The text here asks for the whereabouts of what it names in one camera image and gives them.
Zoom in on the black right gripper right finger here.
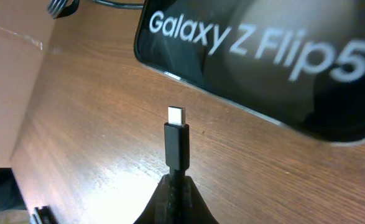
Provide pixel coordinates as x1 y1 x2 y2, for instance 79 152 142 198
182 176 219 224

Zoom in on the black USB charging cable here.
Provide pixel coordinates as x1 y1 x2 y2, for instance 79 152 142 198
164 106 190 224

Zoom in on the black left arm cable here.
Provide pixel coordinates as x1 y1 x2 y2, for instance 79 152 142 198
91 0 145 10

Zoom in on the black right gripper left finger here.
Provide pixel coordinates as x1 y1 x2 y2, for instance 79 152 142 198
134 174 173 224

